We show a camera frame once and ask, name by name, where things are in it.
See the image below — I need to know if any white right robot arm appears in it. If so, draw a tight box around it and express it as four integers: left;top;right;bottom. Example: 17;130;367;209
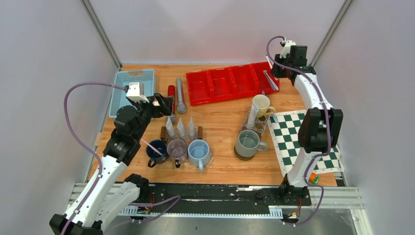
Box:
271;41;344;205

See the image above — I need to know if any silver microphone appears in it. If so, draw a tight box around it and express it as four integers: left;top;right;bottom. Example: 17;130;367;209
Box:
176;77;187;114

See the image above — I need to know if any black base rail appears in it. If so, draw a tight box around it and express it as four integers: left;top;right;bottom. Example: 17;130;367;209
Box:
134;183;311;214

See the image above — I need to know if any clear textured plastic sheet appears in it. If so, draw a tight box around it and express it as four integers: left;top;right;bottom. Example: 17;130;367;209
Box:
239;109;269;138

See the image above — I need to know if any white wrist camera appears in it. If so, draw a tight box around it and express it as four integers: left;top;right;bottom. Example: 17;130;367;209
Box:
279;40;296;58
126;82;149;103

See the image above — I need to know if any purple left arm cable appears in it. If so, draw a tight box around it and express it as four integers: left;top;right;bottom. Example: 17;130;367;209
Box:
60;82;182;235

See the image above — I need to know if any grey toothpaste tube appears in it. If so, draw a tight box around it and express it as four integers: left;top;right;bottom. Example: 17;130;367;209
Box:
177;118;186;138

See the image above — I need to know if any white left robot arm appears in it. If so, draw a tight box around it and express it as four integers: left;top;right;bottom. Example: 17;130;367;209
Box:
49;93;174;235

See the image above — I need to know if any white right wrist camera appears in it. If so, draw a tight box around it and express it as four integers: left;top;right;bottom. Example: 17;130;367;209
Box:
279;40;296;58

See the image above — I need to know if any cream yellow mug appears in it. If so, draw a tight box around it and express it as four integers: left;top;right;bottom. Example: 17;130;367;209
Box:
252;94;276;118

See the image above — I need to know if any white toothbrush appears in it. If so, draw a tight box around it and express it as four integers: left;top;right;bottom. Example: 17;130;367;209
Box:
265;54;273;69

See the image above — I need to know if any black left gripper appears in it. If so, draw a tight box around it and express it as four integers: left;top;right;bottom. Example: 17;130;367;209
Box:
130;92;173;141

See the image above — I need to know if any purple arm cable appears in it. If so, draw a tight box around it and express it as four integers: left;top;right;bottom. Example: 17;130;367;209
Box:
266;35;325;227
60;82;182;235

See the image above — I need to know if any orange green tape roll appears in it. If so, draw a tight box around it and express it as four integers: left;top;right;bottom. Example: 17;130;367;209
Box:
308;172;320;184

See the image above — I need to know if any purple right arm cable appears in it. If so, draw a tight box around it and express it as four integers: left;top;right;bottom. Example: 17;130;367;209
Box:
266;35;325;227

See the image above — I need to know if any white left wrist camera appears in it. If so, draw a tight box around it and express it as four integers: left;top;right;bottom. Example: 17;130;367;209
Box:
126;82;149;103

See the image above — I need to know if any light blue plastic basket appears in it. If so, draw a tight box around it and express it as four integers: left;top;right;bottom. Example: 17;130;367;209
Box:
108;69;156;118

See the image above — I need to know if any purple grey mug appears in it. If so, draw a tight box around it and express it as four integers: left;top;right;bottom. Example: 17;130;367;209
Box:
167;139;188;168

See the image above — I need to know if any grey green mug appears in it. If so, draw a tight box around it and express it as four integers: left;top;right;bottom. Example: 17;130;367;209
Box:
234;130;268;161

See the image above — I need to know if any aluminium corner frame post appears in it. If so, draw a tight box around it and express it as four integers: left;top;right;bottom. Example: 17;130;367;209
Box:
310;0;354;67

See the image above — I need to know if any dark blue mug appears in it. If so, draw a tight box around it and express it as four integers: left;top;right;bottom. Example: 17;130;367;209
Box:
146;140;169;168

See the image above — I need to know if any red glitter microphone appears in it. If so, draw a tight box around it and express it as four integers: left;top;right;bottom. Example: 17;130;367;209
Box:
168;85;176;124

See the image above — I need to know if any brown oval wooden tray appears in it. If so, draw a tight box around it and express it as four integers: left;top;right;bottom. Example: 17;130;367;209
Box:
234;109;269;161

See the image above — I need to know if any left aluminium frame post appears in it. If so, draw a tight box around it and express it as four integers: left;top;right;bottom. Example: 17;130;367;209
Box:
80;0;123;71

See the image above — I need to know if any red bin with clear sheet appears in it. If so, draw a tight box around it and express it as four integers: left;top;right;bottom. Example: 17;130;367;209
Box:
208;68;235;102

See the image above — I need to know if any light blue mug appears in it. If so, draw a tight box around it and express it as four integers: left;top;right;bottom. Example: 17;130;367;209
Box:
187;140;212;172

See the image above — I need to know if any green white chessboard mat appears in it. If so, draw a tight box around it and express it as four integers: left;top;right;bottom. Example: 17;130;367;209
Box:
267;110;344;175

